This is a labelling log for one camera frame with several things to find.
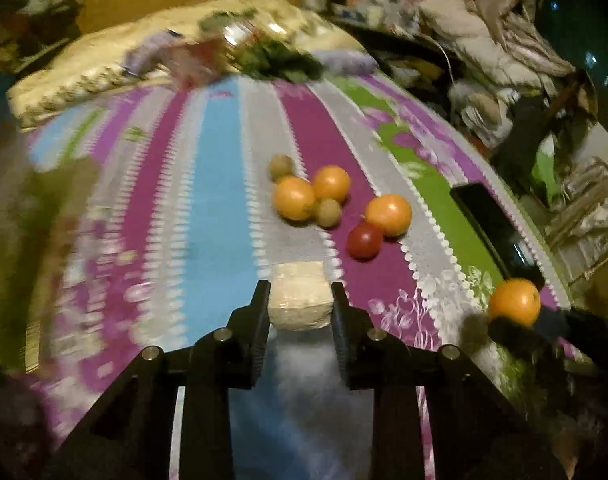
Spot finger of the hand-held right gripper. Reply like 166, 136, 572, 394
486, 317, 539, 358
536, 305, 608, 348

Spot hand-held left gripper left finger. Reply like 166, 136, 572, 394
44, 280, 272, 480

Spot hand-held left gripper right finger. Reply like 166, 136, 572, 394
330, 281, 567, 480

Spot mandarin orange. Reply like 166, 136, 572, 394
487, 278, 542, 326
274, 176, 317, 222
312, 165, 352, 203
365, 194, 413, 237

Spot white foam block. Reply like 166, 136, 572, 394
268, 261, 333, 332

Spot red cherry tomato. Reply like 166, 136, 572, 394
347, 221, 385, 261

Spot black smartphone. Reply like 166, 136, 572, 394
450, 183, 547, 293

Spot brown longan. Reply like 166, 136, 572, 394
269, 155, 295, 182
314, 198, 343, 227

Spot striped floral bedsheet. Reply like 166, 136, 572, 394
14, 67, 584, 480

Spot purple cloth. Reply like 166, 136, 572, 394
311, 49, 379, 78

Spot leafy greens in plastic bag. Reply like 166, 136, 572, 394
199, 7, 327, 83

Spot pink printed cup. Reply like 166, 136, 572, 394
171, 37, 229, 91

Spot dark flat board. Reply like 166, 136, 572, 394
344, 25, 464, 68

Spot purple printed packet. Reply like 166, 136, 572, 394
121, 30, 185, 73

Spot cream quilt with zigzag trim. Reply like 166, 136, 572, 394
6, 0, 365, 128

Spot pile of pale clothes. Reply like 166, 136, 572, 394
394, 0, 599, 126

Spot white cable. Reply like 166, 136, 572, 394
431, 35, 457, 91

